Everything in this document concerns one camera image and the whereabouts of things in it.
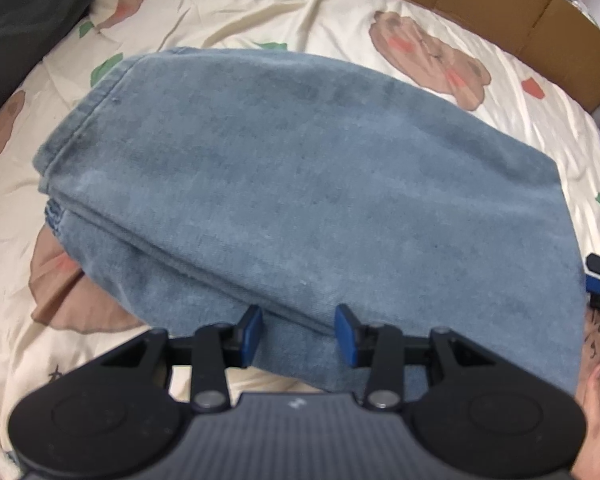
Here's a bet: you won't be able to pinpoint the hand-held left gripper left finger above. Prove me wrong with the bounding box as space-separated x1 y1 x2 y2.
92 305 264 412

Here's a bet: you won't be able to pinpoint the dark grey duvet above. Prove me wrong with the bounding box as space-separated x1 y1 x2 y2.
0 0 131 133

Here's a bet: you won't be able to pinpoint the person's bare foot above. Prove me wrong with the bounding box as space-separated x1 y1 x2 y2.
572 362 600 480

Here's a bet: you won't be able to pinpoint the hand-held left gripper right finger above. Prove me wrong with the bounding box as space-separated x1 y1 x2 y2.
334 304 508 411

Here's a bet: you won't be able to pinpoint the light blue denim pants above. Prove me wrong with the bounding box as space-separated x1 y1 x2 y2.
32 46 587 396

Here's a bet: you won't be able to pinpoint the brown cardboard sheet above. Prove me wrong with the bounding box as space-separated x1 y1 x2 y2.
305 0 600 111

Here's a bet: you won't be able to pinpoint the bear printed cream bedsheet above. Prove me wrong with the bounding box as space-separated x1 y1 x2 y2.
0 0 600 480

